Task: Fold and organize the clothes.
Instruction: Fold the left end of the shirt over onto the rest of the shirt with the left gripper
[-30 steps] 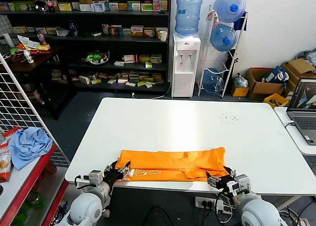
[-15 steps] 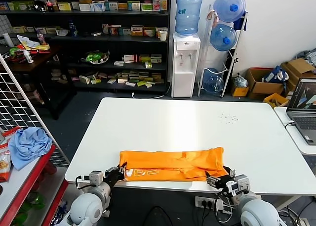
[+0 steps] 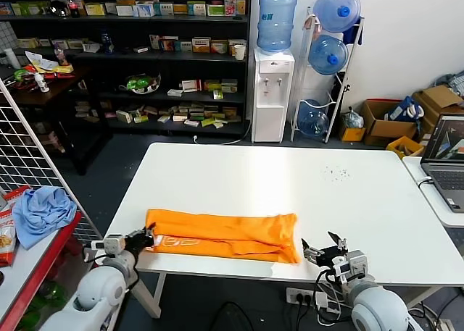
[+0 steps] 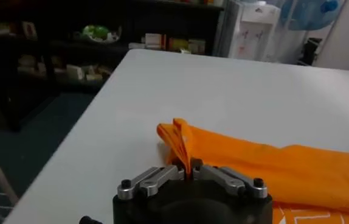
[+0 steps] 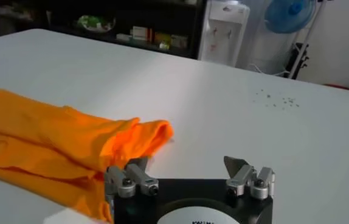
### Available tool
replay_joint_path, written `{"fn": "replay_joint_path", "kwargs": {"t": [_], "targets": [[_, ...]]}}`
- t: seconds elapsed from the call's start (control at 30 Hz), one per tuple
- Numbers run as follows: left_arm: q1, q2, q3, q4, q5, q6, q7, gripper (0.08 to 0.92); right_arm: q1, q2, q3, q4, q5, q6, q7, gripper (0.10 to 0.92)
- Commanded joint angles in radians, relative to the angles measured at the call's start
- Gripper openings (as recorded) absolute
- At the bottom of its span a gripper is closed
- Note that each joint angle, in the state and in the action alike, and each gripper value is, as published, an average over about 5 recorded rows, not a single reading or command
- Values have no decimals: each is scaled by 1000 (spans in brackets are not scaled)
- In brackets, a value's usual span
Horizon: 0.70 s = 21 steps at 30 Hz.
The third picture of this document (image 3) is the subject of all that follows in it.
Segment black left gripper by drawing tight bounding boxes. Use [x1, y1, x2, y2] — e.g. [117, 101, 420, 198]
[124, 222, 157, 256]

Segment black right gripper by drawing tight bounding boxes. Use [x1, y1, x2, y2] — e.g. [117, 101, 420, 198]
[301, 230, 349, 269]

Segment orange t-shirt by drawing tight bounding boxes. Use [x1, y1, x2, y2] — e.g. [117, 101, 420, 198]
[144, 208, 302, 265]

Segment black rounded robot base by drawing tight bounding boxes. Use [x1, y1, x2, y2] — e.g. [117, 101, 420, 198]
[208, 301, 254, 331]

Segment pile of grey clothes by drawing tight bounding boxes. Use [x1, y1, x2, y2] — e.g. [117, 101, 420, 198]
[434, 70, 464, 96]

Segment white power strip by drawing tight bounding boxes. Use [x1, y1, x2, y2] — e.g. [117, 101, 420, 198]
[286, 287, 322, 306]

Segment white table leg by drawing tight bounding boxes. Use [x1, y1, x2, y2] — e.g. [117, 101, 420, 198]
[409, 285, 447, 310]
[130, 272, 168, 319]

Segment scattered dark crumbs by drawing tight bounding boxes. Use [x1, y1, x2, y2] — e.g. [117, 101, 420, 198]
[323, 165, 352, 183]

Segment red framed cart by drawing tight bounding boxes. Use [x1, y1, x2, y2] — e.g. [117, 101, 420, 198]
[0, 211, 102, 331]

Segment light blue crumpled cloth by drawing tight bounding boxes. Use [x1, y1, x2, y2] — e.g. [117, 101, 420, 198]
[12, 185, 78, 251]

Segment green plastic bottle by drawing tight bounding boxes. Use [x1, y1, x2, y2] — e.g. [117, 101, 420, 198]
[38, 282, 68, 309]

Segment small yellow bin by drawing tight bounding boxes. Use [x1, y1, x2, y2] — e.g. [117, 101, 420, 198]
[340, 126, 367, 143]

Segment white side table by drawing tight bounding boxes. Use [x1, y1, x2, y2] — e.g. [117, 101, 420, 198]
[402, 156, 464, 227]

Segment yellow plastic crate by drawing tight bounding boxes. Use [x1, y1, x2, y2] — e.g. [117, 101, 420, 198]
[386, 135, 425, 160]

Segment blue water jug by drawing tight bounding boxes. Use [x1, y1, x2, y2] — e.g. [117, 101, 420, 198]
[297, 99, 331, 139]
[307, 34, 349, 76]
[256, 0, 298, 53]
[312, 0, 363, 34]

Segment large open cardboard box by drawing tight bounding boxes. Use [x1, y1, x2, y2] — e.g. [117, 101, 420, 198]
[360, 99, 418, 140]

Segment clear plastic bag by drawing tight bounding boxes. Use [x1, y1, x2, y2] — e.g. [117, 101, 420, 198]
[343, 108, 365, 129]

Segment grey laptop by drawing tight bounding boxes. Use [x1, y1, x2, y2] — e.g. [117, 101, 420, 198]
[420, 113, 464, 214]

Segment red white snack bag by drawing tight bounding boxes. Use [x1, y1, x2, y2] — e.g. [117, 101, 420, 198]
[0, 185, 32, 211]

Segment orange chip bag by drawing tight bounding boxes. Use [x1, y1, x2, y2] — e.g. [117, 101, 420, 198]
[0, 209, 19, 267]

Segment bowl of green fruit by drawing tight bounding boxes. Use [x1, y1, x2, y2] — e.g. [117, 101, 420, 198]
[118, 72, 162, 95]

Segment blue shopping bag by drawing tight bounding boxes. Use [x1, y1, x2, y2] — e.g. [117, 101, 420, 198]
[386, 96, 425, 121]

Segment white water dispenser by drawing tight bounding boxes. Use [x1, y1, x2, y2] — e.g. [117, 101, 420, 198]
[252, 47, 295, 143]

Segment dark wooden table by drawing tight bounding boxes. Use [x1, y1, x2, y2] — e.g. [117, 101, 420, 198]
[0, 64, 109, 176]

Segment white plastic bottle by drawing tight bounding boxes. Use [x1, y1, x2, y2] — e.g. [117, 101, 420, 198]
[33, 72, 50, 93]

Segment cardboard box with flaps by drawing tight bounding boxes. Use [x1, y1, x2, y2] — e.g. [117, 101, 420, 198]
[413, 85, 464, 117]

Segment blue bottle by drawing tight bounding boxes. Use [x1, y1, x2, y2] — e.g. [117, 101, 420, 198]
[99, 29, 115, 55]

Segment yellow snack bag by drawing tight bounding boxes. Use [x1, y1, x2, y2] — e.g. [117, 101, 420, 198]
[25, 51, 73, 75]

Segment pink bottle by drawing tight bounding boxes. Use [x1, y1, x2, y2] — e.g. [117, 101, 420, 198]
[53, 43, 68, 67]

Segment black shelf unit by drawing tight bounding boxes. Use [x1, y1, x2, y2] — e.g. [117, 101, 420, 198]
[0, 0, 252, 136]

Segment dark blue hanging cloth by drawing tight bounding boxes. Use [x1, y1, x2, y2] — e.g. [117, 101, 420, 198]
[342, 15, 365, 46]

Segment white cylinder container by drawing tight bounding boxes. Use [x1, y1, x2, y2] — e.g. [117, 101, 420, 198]
[3, 48, 21, 70]

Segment pink rag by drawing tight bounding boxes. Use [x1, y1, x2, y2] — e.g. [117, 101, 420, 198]
[303, 14, 323, 37]

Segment blue white medicine box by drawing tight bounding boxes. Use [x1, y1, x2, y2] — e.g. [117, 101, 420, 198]
[133, 3, 155, 17]

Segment green white medicine box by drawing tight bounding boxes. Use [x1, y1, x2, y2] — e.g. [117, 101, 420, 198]
[187, 1, 207, 17]

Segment white metal jug rack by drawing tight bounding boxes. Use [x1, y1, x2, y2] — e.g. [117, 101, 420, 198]
[289, 7, 366, 144]

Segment shiny black helmet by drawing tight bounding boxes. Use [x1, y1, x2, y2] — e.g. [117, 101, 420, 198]
[49, 0, 70, 20]

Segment wide green medicine box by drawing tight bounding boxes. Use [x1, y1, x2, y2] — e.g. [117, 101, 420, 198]
[20, 1, 50, 16]

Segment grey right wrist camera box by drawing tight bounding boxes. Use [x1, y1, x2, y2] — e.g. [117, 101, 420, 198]
[331, 250, 368, 284]

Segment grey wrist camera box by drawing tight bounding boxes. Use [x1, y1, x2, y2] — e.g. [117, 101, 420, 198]
[331, 250, 368, 284]
[90, 234, 126, 256]

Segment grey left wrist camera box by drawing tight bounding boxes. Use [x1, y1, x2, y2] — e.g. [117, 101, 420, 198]
[90, 234, 126, 256]

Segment white dispenser power cord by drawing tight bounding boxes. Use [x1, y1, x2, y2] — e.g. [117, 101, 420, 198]
[193, 119, 254, 146]

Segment white wire grid panel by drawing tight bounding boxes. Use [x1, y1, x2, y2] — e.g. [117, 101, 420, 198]
[0, 77, 104, 243]

